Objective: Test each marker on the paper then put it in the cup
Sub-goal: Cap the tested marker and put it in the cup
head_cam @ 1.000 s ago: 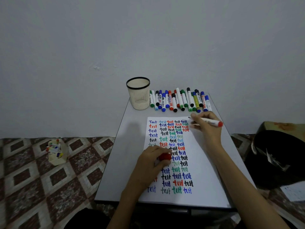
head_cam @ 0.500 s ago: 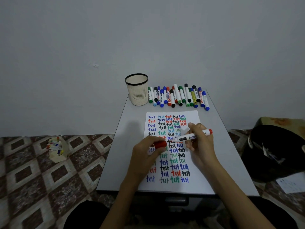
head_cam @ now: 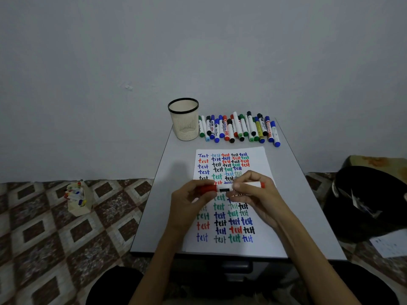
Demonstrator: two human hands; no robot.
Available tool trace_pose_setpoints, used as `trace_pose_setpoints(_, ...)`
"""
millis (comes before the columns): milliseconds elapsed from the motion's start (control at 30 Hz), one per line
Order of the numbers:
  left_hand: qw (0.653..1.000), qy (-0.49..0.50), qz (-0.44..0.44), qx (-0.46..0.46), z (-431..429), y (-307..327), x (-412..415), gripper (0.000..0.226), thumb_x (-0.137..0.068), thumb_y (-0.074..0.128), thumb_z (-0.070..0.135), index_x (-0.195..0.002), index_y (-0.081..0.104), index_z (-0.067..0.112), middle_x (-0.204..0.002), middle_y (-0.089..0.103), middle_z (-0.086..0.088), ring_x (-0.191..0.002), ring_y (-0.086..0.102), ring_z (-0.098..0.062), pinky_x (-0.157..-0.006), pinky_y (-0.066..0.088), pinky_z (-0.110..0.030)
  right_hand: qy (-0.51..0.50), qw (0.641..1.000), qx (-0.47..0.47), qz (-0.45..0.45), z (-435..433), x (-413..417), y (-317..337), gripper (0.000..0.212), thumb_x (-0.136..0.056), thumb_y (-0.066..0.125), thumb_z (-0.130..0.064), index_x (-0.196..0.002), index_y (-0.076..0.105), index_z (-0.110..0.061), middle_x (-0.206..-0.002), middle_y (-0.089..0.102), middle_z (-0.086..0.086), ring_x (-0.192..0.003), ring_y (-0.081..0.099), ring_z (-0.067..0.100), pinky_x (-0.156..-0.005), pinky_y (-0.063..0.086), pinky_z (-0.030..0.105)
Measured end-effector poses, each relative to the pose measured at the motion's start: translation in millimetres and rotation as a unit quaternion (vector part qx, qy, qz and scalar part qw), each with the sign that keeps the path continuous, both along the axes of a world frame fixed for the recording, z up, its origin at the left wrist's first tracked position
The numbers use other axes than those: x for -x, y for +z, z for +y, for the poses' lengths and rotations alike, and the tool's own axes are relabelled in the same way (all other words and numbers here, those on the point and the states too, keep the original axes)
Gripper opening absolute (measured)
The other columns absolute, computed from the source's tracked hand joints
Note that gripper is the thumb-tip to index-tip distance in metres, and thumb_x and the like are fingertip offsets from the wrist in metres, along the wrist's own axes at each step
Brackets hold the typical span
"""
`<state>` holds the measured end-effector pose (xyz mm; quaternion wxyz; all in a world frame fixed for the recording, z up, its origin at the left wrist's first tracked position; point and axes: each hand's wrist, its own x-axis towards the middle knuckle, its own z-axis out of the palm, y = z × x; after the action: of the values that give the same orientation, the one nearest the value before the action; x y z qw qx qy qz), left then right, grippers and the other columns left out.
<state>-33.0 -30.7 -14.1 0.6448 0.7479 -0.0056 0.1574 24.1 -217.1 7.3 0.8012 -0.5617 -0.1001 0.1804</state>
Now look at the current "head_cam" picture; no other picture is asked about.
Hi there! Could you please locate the person's left hand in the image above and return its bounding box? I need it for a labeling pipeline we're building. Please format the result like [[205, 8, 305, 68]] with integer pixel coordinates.
[[166, 179, 219, 244]]

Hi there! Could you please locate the person's right hand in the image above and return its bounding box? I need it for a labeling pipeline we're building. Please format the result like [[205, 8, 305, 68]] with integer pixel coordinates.
[[228, 170, 300, 235]]

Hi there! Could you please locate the red capped white marker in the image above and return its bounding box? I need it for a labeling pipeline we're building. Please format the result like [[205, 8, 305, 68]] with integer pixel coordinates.
[[218, 182, 266, 195]]

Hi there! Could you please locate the white paper with colored writing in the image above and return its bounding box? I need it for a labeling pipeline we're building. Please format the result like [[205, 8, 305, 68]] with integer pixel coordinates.
[[181, 146, 288, 258]]

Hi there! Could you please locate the row of colored markers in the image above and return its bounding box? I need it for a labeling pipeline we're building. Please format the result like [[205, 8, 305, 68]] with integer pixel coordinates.
[[198, 111, 281, 148]]

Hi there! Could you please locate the person's left forearm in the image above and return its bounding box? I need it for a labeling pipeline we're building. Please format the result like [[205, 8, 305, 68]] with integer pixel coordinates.
[[128, 228, 191, 305]]

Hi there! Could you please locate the person's right forearm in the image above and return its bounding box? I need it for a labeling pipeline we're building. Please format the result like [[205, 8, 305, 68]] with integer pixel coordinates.
[[275, 216, 363, 305]]

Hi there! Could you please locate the person's left leg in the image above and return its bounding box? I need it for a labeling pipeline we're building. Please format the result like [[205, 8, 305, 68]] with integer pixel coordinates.
[[85, 266, 145, 305]]

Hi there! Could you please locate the person's leg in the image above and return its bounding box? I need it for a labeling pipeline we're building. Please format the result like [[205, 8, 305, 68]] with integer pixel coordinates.
[[330, 260, 400, 305], [85, 266, 145, 305]]

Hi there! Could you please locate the person's right leg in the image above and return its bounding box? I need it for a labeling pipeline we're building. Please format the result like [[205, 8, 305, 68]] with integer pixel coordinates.
[[330, 260, 400, 305]]

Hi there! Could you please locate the grey drawer cabinet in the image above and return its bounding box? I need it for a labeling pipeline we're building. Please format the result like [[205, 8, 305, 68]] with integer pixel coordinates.
[[130, 119, 347, 305]]

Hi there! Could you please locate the beige mesh cup black rim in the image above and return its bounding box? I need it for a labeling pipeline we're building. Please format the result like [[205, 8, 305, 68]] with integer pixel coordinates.
[[167, 98, 200, 142]]

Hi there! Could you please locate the small cream box of pens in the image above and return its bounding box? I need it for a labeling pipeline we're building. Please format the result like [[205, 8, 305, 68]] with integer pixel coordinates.
[[63, 179, 95, 217]]

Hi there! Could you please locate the black plastic bucket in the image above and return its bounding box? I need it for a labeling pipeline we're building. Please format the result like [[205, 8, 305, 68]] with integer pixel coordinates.
[[323, 166, 407, 244]]

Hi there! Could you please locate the yellow floral cushion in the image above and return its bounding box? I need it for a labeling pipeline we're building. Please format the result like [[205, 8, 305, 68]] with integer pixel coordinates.
[[345, 155, 407, 185]]

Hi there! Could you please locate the white sheet with faint marks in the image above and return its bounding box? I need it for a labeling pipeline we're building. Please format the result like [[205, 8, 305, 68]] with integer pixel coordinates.
[[369, 228, 407, 258]]

